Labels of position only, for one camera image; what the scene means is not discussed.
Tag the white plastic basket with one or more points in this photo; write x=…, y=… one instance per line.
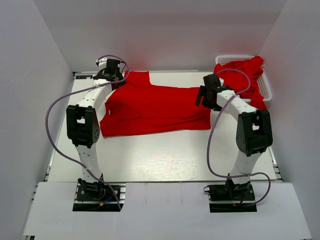
x=262, y=81

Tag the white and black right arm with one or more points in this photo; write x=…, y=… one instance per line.
x=253, y=132

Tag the red t shirt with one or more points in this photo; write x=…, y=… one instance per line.
x=139, y=108

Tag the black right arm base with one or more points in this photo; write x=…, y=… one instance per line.
x=231, y=198

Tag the red t shirts in basket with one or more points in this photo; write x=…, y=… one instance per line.
x=242, y=75

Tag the blue label sticker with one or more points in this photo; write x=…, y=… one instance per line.
x=83, y=77

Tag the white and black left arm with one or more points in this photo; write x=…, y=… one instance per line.
x=82, y=124

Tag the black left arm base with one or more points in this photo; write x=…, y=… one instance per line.
x=98, y=197

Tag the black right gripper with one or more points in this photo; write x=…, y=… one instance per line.
x=204, y=92

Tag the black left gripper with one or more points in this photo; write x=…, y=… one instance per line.
x=120, y=77

